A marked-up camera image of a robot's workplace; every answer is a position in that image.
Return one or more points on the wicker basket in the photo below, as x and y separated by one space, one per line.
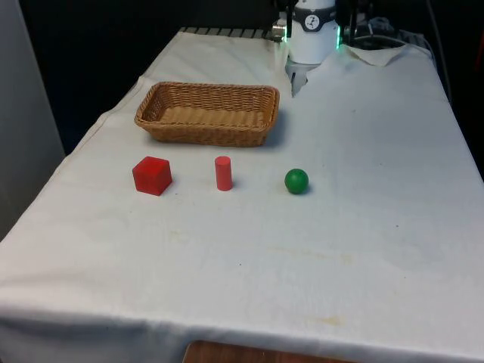
211 117

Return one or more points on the red cube block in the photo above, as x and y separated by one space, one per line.
151 175

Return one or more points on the red cylinder block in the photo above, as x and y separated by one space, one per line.
223 174

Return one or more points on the green ball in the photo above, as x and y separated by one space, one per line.
296 182

